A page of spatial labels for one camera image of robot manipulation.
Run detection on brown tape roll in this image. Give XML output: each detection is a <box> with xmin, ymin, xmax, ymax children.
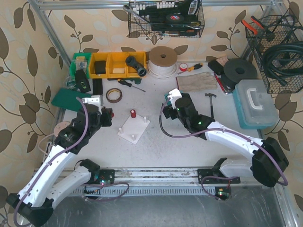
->
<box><xmin>106</xmin><ymin>88</ymin><xmax>123</xmax><ymax>104</ymax></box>

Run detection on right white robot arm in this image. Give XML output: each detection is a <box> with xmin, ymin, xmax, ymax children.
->
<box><xmin>159</xmin><ymin>88</ymin><xmax>289</xmax><ymax>187</ymax></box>

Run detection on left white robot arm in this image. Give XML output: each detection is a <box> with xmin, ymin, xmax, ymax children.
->
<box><xmin>6</xmin><ymin>98</ymin><xmax>114</xmax><ymax>227</ymax></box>

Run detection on blue plastic tray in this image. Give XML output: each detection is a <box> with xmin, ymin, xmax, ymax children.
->
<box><xmin>164</xmin><ymin>93</ymin><xmax>170</xmax><ymax>100</ymax></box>

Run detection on black ribbed bar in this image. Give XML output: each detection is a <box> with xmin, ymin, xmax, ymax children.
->
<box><xmin>92</xmin><ymin>79</ymin><xmax>103</xmax><ymax>95</ymax></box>

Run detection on black battery charger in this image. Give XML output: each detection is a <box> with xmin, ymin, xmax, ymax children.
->
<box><xmin>74</xmin><ymin>70</ymin><xmax>91</xmax><ymax>93</ymax></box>

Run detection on small claw hammer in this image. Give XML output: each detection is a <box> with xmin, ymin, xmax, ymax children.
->
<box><xmin>205</xmin><ymin>93</ymin><xmax>217</xmax><ymax>119</ymax></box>

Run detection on green plastic case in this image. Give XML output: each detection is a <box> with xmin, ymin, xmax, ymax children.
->
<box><xmin>51</xmin><ymin>88</ymin><xmax>91</xmax><ymax>112</ymax></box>

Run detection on round sanding disc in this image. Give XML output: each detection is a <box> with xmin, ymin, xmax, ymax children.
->
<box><xmin>53</xmin><ymin>121</ymin><xmax>70</xmax><ymax>137</ymax></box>

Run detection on beige work glove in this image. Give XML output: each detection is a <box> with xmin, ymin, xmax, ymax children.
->
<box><xmin>176</xmin><ymin>72</ymin><xmax>217</xmax><ymax>92</ymax></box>

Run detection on red white tape roll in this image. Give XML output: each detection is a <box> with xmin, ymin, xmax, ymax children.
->
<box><xmin>179</xmin><ymin>63</ymin><xmax>187</xmax><ymax>72</ymax></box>

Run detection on yellow parts bin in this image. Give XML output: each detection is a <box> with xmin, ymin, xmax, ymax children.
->
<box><xmin>89</xmin><ymin>52</ymin><xmax>147</xmax><ymax>79</ymax></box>

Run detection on black block in bin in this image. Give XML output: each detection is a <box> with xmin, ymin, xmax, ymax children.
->
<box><xmin>94</xmin><ymin>61</ymin><xmax>106</xmax><ymax>74</ymax></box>

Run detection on green parts bin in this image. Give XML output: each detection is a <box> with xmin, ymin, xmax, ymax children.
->
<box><xmin>70</xmin><ymin>52</ymin><xmax>91</xmax><ymax>77</ymax></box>

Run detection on black pipe fitting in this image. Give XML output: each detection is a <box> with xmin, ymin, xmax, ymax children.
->
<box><xmin>125</xmin><ymin>56</ymin><xmax>147</xmax><ymax>77</ymax></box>

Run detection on black sanding block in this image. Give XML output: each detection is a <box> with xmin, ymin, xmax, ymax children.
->
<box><xmin>208</xmin><ymin>56</ymin><xmax>229</xmax><ymax>75</ymax></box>

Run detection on black rubber disc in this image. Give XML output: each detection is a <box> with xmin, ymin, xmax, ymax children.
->
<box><xmin>221</xmin><ymin>58</ymin><xmax>258</xmax><ymax>88</ymax></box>

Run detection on translucent teal storage box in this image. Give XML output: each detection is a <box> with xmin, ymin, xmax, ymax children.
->
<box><xmin>232</xmin><ymin>79</ymin><xmax>279</xmax><ymax>130</ymax></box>

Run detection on white peg base plate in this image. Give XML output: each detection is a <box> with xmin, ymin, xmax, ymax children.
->
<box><xmin>117</xmin><ymin>115</ymin><xmax>150</xmax><ymax>144</ymax></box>

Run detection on white cable spool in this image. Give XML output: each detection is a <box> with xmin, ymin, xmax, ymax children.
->
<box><xmin>148</xmin><ymin>46</ymin><xmax>178</xmax><ymax>79</ymax></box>

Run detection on red handled tool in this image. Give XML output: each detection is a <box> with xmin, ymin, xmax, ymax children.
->
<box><xmin>214</xmin><ymin>73</ymin><xmax>233</xmax><ymax>95</ymax></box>

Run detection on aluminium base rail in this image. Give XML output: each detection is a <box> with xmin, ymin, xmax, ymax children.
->
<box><xmin>30</xmin><ymin>166</ymin><xmax>261</xmax><ymax>197</ymax></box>

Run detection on top wire basket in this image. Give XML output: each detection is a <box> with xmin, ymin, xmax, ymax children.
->
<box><xmin>123</xmin><ymin>0</ymin><xmax>205</xmax><ymax>39</ymax></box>

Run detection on wire basket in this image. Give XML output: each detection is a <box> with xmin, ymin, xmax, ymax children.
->
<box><xmin>123</xmin><ymin>0</ymin><xmax>205</xmax><ymax>39</ymax></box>
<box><xmin>245</xmin><ymin>14</ymin><xmax>303</xmax><ymax>94</ymax></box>

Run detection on orange handled pliers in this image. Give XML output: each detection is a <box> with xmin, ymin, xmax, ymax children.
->
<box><xmin>241</xmin><ymin>16</ymin><xmax>265</xmax><ymax>35</ymax></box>

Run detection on coiled black hose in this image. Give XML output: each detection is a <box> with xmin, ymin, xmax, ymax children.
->
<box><xmin>262</xmin><ymin>14</ymin><xmax>303</xmax><ymax>81</ymax></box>

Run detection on right wire basket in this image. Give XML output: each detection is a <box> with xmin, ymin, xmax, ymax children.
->
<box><xmin>245</xmin><ymin>14</ymin><xmax>303</xmax><ymax>94</ymax></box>

